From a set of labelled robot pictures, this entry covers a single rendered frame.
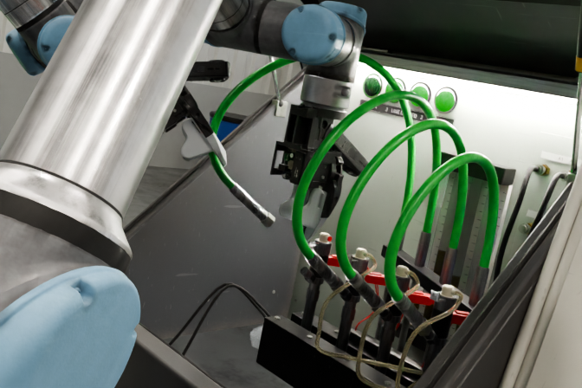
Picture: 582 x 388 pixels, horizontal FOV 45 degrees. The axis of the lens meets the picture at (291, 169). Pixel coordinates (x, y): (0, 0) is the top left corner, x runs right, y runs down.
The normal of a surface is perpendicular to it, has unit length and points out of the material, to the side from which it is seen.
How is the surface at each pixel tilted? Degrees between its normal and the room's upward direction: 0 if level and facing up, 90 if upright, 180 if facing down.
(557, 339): 76
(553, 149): 90
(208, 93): 90
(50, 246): 67
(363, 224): 90
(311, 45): 90
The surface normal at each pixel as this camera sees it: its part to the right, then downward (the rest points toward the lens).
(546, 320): -0.65, -0.26
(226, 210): 0.67, 0.23
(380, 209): -0.72, -0.04
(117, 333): 0.89, 0.33
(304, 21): -0.29, 0.09
